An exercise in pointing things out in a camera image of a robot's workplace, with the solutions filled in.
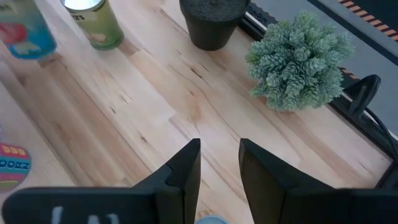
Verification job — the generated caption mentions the black ramp orange hazard stripes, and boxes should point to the black ramp orange hazard stripes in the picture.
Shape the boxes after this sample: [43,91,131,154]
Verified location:
[307,0,398,67]

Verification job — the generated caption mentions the green artificial succulent plant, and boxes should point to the green artificial succulent plant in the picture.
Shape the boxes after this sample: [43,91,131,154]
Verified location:
[245,11,356,112]

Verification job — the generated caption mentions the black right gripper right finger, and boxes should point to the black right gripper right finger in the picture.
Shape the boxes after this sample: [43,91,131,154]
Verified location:
[238,138,398,224]

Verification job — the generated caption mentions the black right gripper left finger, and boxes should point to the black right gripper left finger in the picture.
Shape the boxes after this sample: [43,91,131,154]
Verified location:
[1,138,202,224]

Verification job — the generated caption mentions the black cable clamp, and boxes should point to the black cable clamp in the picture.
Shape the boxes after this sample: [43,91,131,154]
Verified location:
[343,74,382,118]

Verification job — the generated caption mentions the tomatoes can blue label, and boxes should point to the tomatoes can blue label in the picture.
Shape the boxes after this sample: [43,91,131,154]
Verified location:
[0,0,58,60]

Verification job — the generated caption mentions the black cable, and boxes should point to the black cable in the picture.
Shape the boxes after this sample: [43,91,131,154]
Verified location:
[363,107,398,162]

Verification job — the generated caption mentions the black aluminium table frame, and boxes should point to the black aluminium table frame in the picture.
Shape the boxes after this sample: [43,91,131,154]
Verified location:
[239,2,398,189]

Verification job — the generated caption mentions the black plant pot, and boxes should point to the black plant pot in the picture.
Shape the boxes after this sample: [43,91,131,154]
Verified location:
[179,0,251,52]

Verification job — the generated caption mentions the peas can green label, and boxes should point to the peas can green label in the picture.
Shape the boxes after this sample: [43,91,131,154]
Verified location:
[60,0,124,50]

